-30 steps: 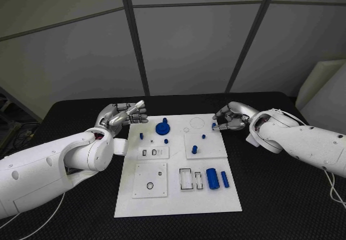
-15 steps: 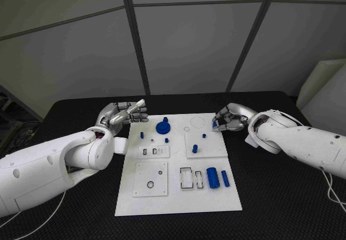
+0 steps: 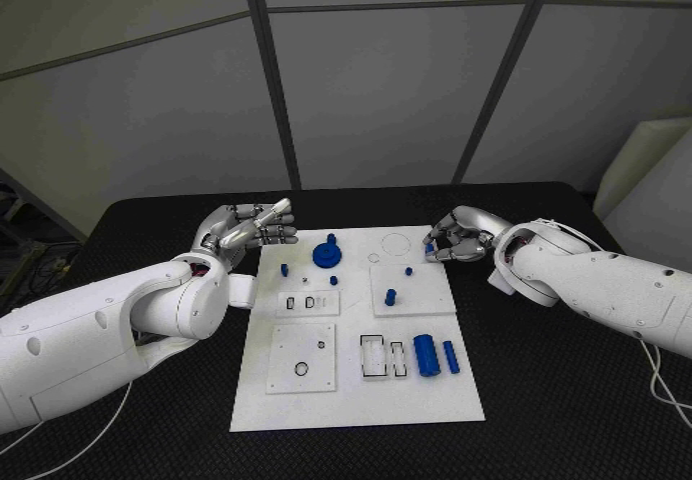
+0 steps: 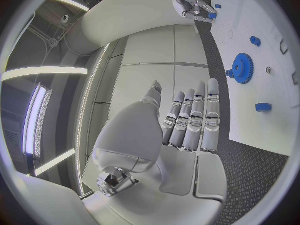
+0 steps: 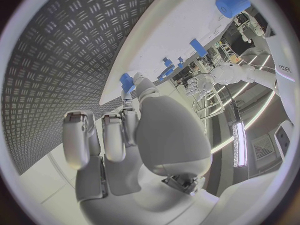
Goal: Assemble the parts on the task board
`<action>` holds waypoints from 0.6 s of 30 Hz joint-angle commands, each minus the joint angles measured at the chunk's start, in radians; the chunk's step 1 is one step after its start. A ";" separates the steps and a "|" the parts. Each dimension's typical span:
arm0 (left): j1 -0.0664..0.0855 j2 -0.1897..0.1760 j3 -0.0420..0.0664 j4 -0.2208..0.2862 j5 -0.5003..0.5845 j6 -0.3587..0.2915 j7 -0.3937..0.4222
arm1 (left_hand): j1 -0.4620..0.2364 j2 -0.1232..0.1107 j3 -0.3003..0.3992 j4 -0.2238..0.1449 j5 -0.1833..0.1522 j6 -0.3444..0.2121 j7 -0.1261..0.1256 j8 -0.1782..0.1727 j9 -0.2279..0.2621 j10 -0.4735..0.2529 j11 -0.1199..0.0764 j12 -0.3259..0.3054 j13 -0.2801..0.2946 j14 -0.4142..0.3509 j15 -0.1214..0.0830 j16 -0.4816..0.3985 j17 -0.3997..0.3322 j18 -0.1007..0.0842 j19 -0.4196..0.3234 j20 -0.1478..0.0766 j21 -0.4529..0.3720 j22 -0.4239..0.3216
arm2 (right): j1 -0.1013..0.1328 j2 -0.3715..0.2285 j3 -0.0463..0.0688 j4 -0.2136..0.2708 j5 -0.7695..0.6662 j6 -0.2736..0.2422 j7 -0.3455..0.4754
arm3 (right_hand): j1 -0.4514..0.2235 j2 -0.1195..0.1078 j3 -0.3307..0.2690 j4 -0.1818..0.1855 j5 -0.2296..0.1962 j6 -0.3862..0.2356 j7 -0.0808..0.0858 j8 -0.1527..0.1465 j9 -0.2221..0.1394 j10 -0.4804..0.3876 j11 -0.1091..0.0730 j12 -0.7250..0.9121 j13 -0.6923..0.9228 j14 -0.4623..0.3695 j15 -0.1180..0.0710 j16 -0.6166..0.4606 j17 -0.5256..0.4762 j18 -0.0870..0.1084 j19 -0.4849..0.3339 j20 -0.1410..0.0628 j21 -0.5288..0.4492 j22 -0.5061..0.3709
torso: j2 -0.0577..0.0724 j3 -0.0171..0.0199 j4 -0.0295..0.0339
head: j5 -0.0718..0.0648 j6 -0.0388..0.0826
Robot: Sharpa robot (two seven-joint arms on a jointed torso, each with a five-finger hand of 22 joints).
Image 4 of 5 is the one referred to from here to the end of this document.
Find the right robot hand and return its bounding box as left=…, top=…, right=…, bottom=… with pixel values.
left=171, top=0, right=218, bottom=24

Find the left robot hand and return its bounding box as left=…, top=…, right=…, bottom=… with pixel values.
left=81, top=78, right=229, bottom=225

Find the blue block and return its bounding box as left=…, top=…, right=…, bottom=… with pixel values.
left=255, top=102, right=273, bottom=113

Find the white task board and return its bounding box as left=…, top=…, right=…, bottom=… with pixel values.
left=210, top=0, right=300, bottom=157

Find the blue round plug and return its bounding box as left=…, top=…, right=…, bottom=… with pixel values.
left=249, top=35, right=262, bottom=47

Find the glowing light bar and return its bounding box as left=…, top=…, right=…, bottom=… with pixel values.
left=21, top=81, right=54, bottom=159

